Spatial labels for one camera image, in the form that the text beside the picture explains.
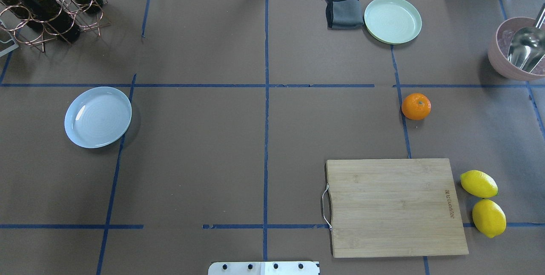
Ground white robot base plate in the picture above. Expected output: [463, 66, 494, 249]
[208, 261, 321, 275]

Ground copper wire bottle rack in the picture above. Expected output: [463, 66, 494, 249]
[1, 0, 111, 52]

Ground pink bowl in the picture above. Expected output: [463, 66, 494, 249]
[488, 17, 544, 81]

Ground lower yellow lemon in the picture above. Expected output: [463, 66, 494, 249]
[471, 199, 507, 238]

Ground wooden cutting board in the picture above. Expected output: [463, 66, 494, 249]
[325, 158, 469, 259]

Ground dark green wine bottle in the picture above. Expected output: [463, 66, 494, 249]
[19, 0, 80, 43]

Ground upper yellow lemon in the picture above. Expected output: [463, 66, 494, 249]
[460, 170, 499, 199]

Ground orange fruit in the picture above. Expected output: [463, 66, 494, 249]
[401, 93, 432, 120]

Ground folded grey cloth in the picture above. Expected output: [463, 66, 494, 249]
[325, 0, 364, 30]

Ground metal ice scoop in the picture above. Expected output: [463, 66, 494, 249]
[507, 5, 545, 73]

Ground light blue plate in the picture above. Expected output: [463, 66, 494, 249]
[64, 86, 132, 149]

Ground light green plate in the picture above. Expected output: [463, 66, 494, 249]
[364, 0, 422, 45]

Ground yellow lemon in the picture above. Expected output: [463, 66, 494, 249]
[471, 199, 507, 238]
[460, 170, 499, 199]

